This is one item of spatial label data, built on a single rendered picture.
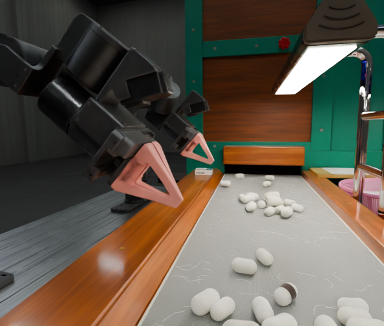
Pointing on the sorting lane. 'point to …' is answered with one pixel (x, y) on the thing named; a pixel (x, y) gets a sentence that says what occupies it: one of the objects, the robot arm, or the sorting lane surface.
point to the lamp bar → (331, 32)
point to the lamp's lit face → (312, 67)
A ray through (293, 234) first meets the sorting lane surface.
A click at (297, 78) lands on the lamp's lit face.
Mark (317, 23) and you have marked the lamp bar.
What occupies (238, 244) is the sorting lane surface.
